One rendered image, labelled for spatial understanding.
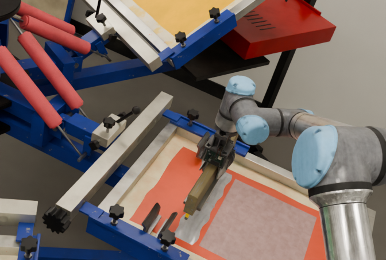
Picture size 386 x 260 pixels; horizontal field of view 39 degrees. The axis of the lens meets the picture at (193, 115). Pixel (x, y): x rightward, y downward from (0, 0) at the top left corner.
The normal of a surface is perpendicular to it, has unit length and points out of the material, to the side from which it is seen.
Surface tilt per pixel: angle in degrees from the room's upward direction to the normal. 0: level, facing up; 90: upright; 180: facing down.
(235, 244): 0
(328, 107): 90
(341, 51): 90
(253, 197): 0
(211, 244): 0
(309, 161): 86
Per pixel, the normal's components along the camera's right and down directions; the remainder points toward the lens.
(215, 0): -0.21, -0.54
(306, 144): -0.94, -0.16
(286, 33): 0.24, -0.77
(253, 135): 0.24, 0.63
